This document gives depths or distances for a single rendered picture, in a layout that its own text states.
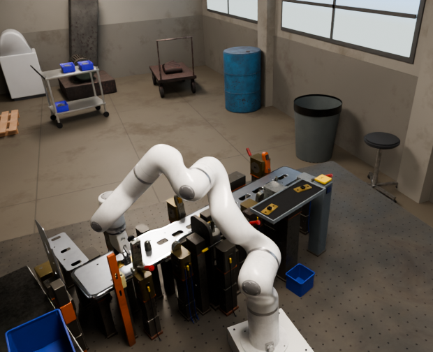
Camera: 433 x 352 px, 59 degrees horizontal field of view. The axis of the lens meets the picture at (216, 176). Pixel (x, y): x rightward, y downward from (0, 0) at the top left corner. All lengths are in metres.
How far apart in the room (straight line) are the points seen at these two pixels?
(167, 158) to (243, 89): 4.79
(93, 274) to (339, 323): 1.09
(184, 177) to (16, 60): 7.09
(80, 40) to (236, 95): 3.57
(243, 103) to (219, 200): 4.84
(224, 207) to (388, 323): 0.99
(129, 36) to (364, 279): 7.58
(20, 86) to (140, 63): 2.50
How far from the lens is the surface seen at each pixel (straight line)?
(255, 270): 1.32
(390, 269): 2.21
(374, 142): 3.84
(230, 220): 1.30
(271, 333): 1.57
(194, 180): 1.21
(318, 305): 1.94
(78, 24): 8.27
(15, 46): 8.14
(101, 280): 1.71
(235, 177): 2.21
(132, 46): 8.89
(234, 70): 5.98
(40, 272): 1.76
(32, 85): 8.24
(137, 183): 1.40
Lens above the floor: 2.12
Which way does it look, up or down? 29 degrees down
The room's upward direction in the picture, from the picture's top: 3 degrees counter-clockwise
